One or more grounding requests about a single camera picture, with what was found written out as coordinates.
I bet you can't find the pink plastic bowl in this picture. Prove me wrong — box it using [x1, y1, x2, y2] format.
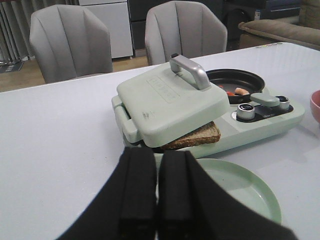
[309, 90, 320, 123]

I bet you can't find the dark grey sideboard counter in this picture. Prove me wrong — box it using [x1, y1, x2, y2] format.
[127, 0, 150, 51]

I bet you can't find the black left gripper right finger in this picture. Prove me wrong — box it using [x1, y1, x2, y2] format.
[157, 151, 297, 240]

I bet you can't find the right silver control knob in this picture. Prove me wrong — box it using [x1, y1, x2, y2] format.
[276, 95, 290, 111]

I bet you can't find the black round frying pan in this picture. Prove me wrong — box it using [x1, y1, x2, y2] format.
[206, 69, 280, 107]

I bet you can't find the mint green sandwich maker lid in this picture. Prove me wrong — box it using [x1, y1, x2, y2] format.
[111, 53, 230, 148]

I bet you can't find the left silver control knob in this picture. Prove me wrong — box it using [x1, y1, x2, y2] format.
[236, 103, 255, 121]

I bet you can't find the cooked shrimp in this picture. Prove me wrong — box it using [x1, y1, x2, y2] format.
[234, 87, 250, 96]

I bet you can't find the grey upholstered chair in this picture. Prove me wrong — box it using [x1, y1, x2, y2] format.
[29, 4, 113, 84]
[144, 0, 228, 65]

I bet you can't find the mint green breakfast maker base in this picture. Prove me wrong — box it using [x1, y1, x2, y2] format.
[120, 101, 305, 159]

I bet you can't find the silver control knob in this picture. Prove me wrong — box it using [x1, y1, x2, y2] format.
[236, 103, 255, 121]
[276, 95, 290, 111]

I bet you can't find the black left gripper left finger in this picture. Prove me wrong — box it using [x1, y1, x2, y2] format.
[59, 147, 157, 240]

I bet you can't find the left grey upholstered chair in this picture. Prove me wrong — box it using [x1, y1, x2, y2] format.
[29, 4, 113, 84]

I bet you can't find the mint green round plate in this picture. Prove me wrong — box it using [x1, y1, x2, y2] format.
[154, 158, 283, 225]

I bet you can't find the right grey upholstered chair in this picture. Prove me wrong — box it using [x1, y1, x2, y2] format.
[144, 0, 228, 65]

